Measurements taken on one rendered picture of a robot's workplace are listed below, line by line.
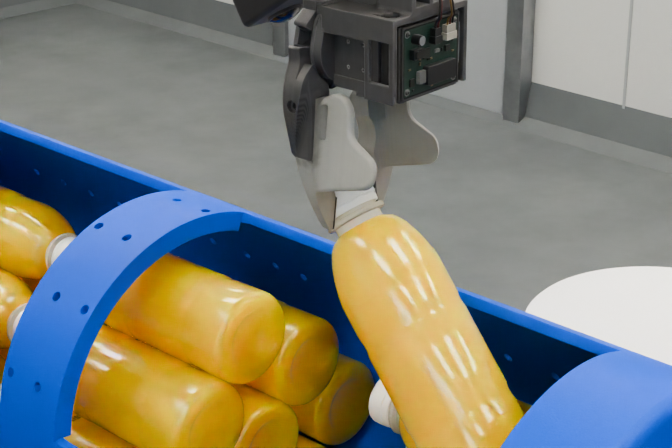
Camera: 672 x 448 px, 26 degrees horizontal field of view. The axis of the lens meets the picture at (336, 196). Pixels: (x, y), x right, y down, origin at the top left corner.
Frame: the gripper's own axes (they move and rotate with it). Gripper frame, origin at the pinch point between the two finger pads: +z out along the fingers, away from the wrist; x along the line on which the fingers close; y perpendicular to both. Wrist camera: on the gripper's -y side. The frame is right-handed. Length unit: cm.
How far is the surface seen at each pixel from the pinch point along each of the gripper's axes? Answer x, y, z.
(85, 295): -8.6, -17.4, 9.5
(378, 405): 3.8, -0.3, 17.4
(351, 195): -1.0, 1.6, -0.8
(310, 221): 219, -213, 128
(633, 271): 53, -9, 26
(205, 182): 220, -259, 128
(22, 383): -12.9, -20.1, 15.9
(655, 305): 48, -3, 26
